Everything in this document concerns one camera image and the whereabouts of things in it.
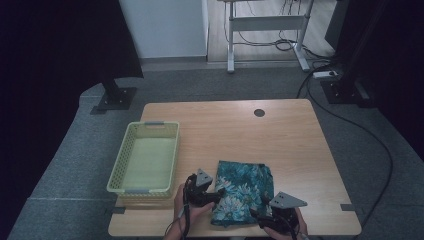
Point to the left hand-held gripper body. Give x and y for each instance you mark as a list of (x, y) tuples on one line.
[(198, 196)]

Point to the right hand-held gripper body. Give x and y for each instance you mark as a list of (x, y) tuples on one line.
[(281, 220)]

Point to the teal floral shirt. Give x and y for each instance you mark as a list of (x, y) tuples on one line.
[(243, 193)]

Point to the yellow-green plastic basket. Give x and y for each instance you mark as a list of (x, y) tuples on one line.
[(146, 163)]

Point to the grey tape strip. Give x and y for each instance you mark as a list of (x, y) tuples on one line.
[(348, 207), (119, 210)]

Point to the black metal stand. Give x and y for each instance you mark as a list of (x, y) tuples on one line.
[(340, 91), (115, 98)]

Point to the white power strip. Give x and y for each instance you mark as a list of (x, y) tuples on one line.
[(325, 74)]

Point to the white cabinet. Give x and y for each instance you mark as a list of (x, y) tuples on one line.
[(163, 26)]

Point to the dark curtain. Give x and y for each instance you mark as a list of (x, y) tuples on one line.
[(403, 66), (50, 66)]

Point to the white desk frame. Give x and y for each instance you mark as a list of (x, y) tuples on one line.
[(266, 22)]

